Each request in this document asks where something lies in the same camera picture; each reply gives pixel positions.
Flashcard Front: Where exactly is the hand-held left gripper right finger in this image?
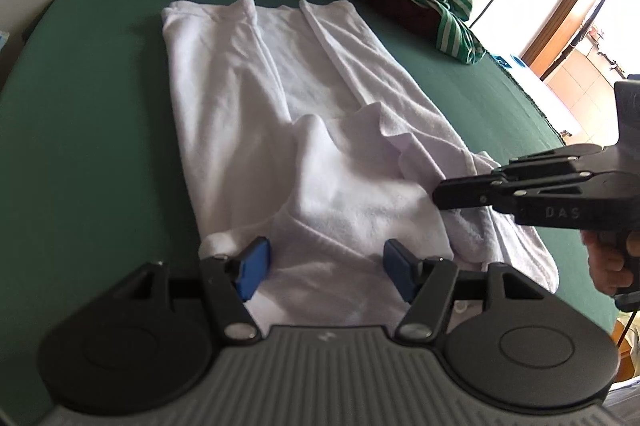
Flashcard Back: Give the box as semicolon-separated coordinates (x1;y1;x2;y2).
382;240;546;341

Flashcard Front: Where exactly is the white shirt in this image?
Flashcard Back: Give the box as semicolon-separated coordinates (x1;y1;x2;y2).
161;0;560;328

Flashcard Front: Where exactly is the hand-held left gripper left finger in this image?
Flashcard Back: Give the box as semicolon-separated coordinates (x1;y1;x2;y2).
107;236;273;341

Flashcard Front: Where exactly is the person's right hand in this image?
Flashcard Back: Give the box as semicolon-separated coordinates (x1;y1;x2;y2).
582;229;640;295

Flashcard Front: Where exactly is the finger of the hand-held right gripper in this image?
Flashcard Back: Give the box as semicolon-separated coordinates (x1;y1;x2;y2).
432;171;531;211
492;144;603;179

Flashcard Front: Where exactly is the green table cover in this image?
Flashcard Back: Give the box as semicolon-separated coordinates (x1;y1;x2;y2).
0;0;624;357

